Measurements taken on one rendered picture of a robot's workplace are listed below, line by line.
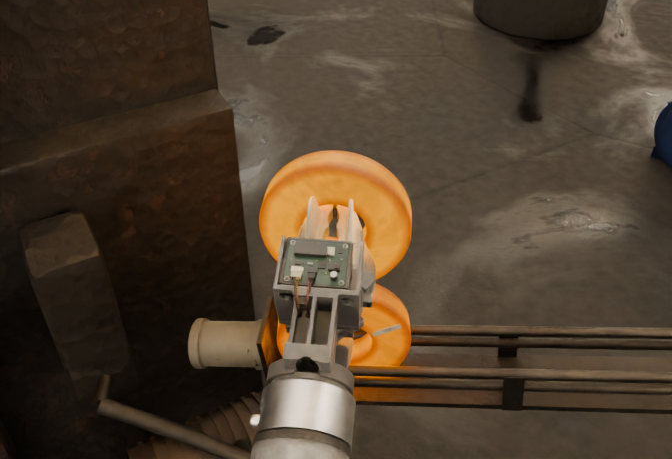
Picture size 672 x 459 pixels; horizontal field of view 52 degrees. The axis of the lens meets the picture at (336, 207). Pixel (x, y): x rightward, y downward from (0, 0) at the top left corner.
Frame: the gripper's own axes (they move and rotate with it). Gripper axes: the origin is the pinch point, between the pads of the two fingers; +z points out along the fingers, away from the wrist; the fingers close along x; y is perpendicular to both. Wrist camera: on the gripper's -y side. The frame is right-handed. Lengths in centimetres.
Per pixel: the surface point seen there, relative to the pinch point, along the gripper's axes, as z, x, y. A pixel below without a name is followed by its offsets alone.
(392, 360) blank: -7.1, -6.8, -19.7
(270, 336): -6.0, 7.6, -18.4
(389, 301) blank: -3.8, -6.0, -11.6
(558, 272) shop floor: 62, -51, -108
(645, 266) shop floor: 67, -75, -109
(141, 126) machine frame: 13.6, 25.1, -5.0
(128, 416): -14.2, 24.6, -26.6
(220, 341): -7.2, 13.3, -18.3
